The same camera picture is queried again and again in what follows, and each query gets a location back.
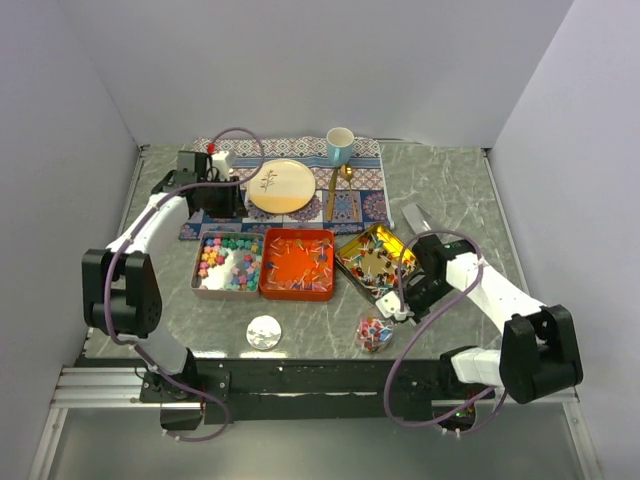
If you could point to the cream and orange plate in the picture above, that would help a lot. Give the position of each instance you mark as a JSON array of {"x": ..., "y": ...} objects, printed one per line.
[{"x": 282, "y": 186}]

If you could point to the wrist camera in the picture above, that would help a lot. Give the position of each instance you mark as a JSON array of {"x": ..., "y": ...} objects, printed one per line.
[
  {"x": 221, "y": 163},
  {"x": 390, "y": 308}
]

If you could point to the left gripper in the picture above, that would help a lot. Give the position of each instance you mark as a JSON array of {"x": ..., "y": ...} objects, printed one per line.
[{"x": 234, "y": 205}]

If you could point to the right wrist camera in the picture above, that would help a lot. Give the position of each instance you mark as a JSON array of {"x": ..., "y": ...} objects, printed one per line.
[{"x": 390, "y": 308}]

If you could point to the aluminium rail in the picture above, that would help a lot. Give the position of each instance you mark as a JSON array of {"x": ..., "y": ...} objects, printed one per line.
[{"x": 93, "y": 386}]

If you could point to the blue mug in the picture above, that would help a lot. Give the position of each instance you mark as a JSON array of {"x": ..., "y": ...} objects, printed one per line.
[{"x": 340, "y": 144}]

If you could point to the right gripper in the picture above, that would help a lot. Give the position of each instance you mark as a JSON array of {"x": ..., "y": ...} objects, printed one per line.
[{"x": 412, "y": 311}]

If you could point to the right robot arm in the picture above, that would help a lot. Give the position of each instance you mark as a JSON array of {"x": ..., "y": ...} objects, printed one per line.
[{"x": 539, "y": 353}]

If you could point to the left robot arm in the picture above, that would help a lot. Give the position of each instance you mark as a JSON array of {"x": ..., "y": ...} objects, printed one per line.
[{"x": 121, "y": 295}]

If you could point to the clear jar lid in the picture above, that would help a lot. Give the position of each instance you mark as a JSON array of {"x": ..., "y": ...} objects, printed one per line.
[{"x": 263, "y": 332}]

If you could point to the patterned blue placemat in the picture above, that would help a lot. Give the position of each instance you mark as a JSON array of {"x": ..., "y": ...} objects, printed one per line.
[{"x": 369, "y": 186}]

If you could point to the gold spoon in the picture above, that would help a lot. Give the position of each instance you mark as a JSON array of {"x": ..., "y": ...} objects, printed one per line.
[{"x": 347, "y": 174}]

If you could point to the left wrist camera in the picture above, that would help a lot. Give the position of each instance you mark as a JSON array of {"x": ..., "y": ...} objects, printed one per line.
[{"x": 221, "y": 163}]

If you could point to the silver tin of star candies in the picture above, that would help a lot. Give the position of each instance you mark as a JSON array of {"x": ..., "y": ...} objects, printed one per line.
[{"x": 228, "y": 266}]

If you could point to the orange tin of lollipops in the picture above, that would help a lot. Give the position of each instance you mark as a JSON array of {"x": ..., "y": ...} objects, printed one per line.
[{"x": 298, "y": 265}]

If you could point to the gold tin of lollipops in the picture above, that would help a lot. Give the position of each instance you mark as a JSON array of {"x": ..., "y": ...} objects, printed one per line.
[{"x": 371, "y": 259}]

